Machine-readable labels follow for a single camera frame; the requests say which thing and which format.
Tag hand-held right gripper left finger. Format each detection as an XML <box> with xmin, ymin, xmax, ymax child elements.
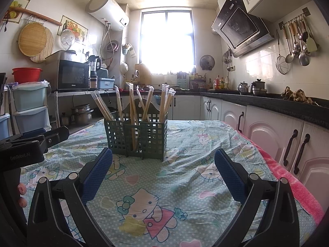
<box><xmin>27</xmin><ymin>147</ymin><xmax>116</xmax><ymax>247</ymax></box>

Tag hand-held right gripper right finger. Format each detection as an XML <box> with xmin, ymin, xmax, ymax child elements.
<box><xmin>213</xmin><ymin>148</ymin><xmax>301</xmax><ymax>247</ymax></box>

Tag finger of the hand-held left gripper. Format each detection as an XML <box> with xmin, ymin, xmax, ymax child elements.
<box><xmin>26</xmin><ymin>126</ymin><xmax>70</xmax><ymax>152</ymax></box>
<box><xmin>5</xmin><ymin>128</ymin><xmax>48</xmax><ymax>144</ymax></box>

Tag bunch of bamboo chopsticks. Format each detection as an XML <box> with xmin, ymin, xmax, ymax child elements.
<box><xmin>90</xmin><ymin>82</ymin><xmax>176</xmax><ymax>152</ymax></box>

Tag green plastic utensil holder basket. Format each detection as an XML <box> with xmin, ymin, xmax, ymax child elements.
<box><xmin>103</xmin><ymin>98</ymin><xmax>168</xmax><ymax>162</ymax></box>

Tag row of hanging cooking utensils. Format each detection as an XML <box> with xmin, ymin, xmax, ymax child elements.
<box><xmin>281</xmin><ymin>18</ymin><xmax>320</xmax><ymax>67</ymax></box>

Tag person's left hand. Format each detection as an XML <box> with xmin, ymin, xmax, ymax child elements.
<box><xmin>16</xmin><ymin>183</ymin><xmax>29</xmax><ymax>209</ymax></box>

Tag pastel plastic drawer tower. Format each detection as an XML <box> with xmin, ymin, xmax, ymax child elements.
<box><xmin>10</xmin><ymin>82</ymin><xmax>52</xmax><ymax>134</ymax></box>
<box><xmin>0</xmin><ymin>113</ymin><xmax>12</xmax><ymax>141</ymax></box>

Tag stacked steel cooking pots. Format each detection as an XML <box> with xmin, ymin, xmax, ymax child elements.
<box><xmin>71</xmin><ymin>104</ymin><xmax>94</xmax><ymax>124</ymax></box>

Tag metal kitchen shelf rack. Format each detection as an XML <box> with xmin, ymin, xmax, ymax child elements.
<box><xmin>50</xmin><ymin>89</ymin><xmax>121</xmax><ymax>134</ymax></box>

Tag cartoon cat print tablecloth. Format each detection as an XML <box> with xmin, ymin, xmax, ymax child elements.
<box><xmin>19</xmin><ymin>120</ymin><xmax>313</xmax><ymax>247</ymax></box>

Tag white base cabinets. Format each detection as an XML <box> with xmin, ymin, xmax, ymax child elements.
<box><xmin>118</xmin><ymin>94</ymin><xmax>329</xmax><ymax>219</ymax></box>

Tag red plastic bucket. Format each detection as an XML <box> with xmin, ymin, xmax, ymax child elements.
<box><xmin>12</xmin><ymin>67</ymin><xmax>43</xmax><ymax>83</ymax></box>

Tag black microwave oven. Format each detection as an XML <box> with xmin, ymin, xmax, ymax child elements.
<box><xmin>53</xmin><ymin>59</ymin><xmax>90</xmax><ymax>92</ymax></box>

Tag blue plastic box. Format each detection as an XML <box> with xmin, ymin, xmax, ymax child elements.
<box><xmin>98</xmin><ymin>78</ymin><xmax>116</xmax><ymax>90</ymax></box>

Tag black blender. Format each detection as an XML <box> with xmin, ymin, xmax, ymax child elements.
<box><xmin>88</xmin><ymin>55</ymin><xmax>102</xmax><ymax>89</ymax></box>

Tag metal roasting pan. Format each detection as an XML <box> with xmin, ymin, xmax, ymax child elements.
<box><xmin>45</xmin><ymin>50</ymin><xmax>78</xmax><ymax>65</ymax></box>

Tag black stone countertop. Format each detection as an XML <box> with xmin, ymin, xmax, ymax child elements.
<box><xmin>117</xmin><ymin>87</ymin><xmax>329</xmax><ymax>130</ymax></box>

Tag round bamboo mat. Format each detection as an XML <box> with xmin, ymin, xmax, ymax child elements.
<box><xmin>29</xmin><ymin>27</ymin><xmax>55</xmax><ymax>63</ymax></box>

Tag small steel teapot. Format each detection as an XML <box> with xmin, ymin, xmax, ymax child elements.
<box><xmin>238</xmin><ymin>82</ymin><xmax>251</xmax><ymax>95</ymax></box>

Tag round woven bamboo tray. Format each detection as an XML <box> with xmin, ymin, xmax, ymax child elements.
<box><xmin>19</xmin><ymin>22</ymin><xmax>48</xmax><ymax>57</ymax></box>

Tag cluster of condiment bottles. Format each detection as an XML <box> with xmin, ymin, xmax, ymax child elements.
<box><xmin>208</xmin><ymin>75</ymin><xmax>230</xmax><ymax>90</ymax></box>

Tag white round plastic cover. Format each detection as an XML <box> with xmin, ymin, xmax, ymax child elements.
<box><xmin>60</xmin><ymin>29</ymin><xmax>75</xmax><ymax>50</ymax></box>

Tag countertop dish rack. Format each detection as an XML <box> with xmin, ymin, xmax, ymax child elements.
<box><xmin>189</xmin><ymin>73</ymin><xmax>207</xmax><ymax>89</ymax></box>

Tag pile of ginger roots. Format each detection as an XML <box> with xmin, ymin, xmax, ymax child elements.
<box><xmin>281</xmin><ymin>86</ymin><xmax>314</xmax><ymax>105</ymax></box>

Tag teal knife holder box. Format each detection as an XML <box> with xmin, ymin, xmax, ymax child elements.
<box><xmin>177</xmin><ymin>72</ymin><xmax>189</xmax><ymax>89</ymax></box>

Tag wooden cutting board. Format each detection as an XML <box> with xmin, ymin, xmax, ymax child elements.
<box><xmin>135</xmin><ymin>63</ymin><xmax>152</xmax><ymax>84</ymax></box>

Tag small hanging ladles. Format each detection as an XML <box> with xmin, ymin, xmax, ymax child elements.
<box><xmin>222</xmin><ymin>49</ymin><xmax>233</xmax><ymax>71</ymax></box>

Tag wooden rolling pin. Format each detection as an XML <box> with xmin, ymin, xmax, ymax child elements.
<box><xmin>10</xmin><ymin>5</ymin><xmax>63</xmax><ymax>27</ymax></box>

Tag white water heater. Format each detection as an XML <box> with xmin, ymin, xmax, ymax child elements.
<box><xmin>86</xmin><ymin>0</ymin><xmax>130</xmax><ymax>32</ymax></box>

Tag kitchen window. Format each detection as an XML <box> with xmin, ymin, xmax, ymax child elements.
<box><xmin>140</xmin><ymin>10</ymin><xmax>196</xmax><ymax>76</ymax></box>

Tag black glass range hood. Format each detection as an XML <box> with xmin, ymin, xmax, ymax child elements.
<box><xmin>211</xmin><ymin>0</ymin><xmax>275</xmax><ymax>58</ymax></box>

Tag coiled hose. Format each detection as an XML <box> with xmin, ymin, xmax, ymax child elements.
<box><xmin>107</xmin><ymin>40</ymin><xmax>120</xmax><ymax>53</ymax></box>

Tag fruit wall poster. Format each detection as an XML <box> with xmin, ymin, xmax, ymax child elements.
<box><xmin>60</xmin><ymin>15</ymin><xmax>89</xmax><ymax>43</ymax></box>
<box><xmin>2</xmin><ymin>0</ymin><xmax>30</xmax><ymax>23</ymax></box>

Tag small round wall fan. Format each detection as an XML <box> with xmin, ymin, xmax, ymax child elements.
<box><xmin>200</xmin><ymin>55</ymin><xmax>215</xmax><ymax>71</ymax></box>

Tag wire mesh strainer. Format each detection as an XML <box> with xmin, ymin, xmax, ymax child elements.
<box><xmin>276</xmin><ymin>29</ymin><xmax>289</xmax><ymax>75</ymax></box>

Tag utensil wall rail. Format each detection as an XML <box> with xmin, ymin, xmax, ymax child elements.
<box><xmin>278</xmin><ymin>7</ymin><xmax>310</xmax><ymax>30</ymax></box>

